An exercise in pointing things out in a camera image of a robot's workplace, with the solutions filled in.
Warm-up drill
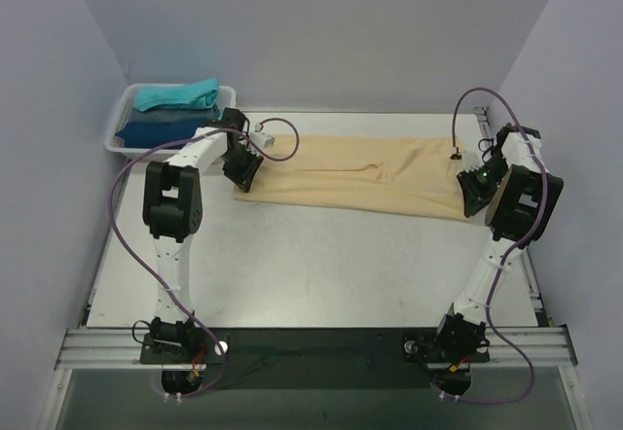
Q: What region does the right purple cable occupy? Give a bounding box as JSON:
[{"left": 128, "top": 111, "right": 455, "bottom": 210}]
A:
[{"left": 432, "top": 87, "right": 553, "bottom": 405}]

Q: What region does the aluminium front rail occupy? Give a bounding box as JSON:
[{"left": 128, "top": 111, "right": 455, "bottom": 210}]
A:
[{"left": 55, "top": 327, "right": 577, "bottom": 370}]

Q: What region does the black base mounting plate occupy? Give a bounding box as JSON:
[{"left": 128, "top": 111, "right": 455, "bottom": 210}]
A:
[{"left": 139, "top": 328, "right": 490, "bottom": 395}]

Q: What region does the teal folded t shirt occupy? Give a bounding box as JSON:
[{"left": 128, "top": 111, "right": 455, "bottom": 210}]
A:
[{"left": 133, "top": 78, "right": 237, "bottom": 113}]

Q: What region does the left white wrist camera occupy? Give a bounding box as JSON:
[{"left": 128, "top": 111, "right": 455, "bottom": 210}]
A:
[{"left": 248, "top": 124, "right": 275, "bottom": 150}]

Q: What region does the dark blue folded t shirt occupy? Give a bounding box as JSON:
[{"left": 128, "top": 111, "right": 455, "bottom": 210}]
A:
[{"left": 115, "top": 118, "right": 208, "bottom": 149}]

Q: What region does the grey folded t shirt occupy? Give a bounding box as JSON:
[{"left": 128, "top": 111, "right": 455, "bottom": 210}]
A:
[{"left": 128, "top": 107, "right": 222, "bottom": 125}]

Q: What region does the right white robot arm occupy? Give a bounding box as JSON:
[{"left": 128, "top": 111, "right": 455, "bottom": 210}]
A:
[{"left": 431, "top": 124, "right": 565, "bottom": 361}]

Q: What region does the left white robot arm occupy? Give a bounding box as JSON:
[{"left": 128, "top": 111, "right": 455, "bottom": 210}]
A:
[{"left": 142, "top": 108, "right": 264, "bottom": 363}]

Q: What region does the white plastic basket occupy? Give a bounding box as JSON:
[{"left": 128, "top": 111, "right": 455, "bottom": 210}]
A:
[{"left": 104, "top": 83, "right": 238, "bottom": 159}]

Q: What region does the cream yellow t shirt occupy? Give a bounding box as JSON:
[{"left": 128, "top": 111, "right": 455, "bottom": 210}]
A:
[{"left": 233, "top": 135, "right": 467, "bottom": 221}]

